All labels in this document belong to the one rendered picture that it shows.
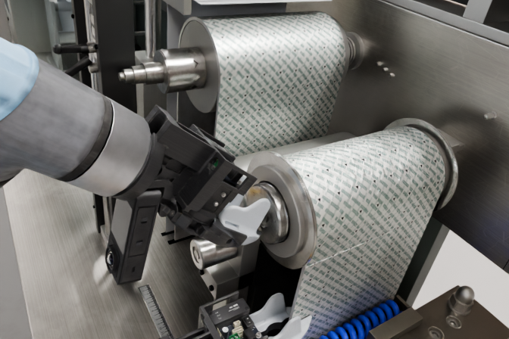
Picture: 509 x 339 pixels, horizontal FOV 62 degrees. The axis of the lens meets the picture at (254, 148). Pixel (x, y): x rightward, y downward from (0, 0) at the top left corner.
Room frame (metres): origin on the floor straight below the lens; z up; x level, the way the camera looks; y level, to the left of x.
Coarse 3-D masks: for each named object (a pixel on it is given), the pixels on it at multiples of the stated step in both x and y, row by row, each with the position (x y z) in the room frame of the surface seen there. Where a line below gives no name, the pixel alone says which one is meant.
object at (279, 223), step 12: (252, 192) 0.41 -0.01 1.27; (264, 192) 0.39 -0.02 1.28; (276, 192) 0.39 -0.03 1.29; (276, 204) 0.38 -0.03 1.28; (264, 216) 0.39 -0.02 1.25; (276, 216) 0.37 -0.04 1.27; (288, 216) 0.37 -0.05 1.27; (264, 228) 0.38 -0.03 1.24; (276, 228) 0.37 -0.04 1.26; (288, 228) 0.37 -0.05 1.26; (264, 240) 0.38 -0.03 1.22; (276, 240) 0.36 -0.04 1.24
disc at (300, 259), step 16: (256, 160) 0.45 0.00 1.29; (272, 160) 0.42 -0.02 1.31; (288, 160) 0.40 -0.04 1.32; (288, 176) 0.39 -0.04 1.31; (304, 192) 0.37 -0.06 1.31; (304, 208) 0.36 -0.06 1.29; (304, 224) 0.36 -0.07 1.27; (304, 240) 0.36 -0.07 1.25; (272, 256) 0.39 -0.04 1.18; (304, 256) 0.35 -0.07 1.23
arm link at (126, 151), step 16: (112, 112) 0.32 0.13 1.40; (128, 112) 0.30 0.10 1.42; (112, 128) 0.27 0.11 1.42; (128, 128) 0.28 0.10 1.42; (144, 128) 0.29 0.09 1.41; (112, 144) 0.26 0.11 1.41; (128, 144) 0.27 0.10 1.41; (144, 144) 0.28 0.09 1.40; (96, 160) 0.25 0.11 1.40; (112, 160) 0.26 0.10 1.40; (128, 160) 0.27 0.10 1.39; (144, 160) 0.27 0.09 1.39; (80, 176) 0.25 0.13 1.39; (96, 176) 0.25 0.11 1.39; (112, 176) 0.26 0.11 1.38; (128, 176) 0.26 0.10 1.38; (96, 192) 0.26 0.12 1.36; (112, 192) 0.26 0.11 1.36
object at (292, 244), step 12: (264, 168) 0.42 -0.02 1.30; (276, 168) 0.41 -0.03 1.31; (264, 180) 0.42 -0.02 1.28; (276, 180) 0.40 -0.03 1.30; (288, 180) 0.39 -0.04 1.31; (288, 192) 0.38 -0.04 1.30; (288, 204) 0.38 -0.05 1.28; (300, 204) 0.37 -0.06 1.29; (300, 216) 0.36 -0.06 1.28; (300, 228) 0.36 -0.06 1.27; (288, 240) 0.37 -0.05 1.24; (300, 240) 0.35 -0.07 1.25; (276, 252) 0.38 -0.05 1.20; (288, 252) 0.36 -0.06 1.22
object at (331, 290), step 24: (384, 240) 0.44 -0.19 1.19; (408, 240) 0.47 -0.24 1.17; (336, 264) 0.39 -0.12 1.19; (360, 264) 0.42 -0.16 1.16; (384, 264) 0.45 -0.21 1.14; (408, 264) 0.49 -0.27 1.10; (312, 288) 0.37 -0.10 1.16; (336, 288) 0.40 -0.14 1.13; (360, 288) 0.43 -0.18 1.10; (384, 288) 0.47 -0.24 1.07; (312, 312) 0.38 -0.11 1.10; (336, 312) 0.41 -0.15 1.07; (360, 312) 0.44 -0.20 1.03; (312, 336) 0.39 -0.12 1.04
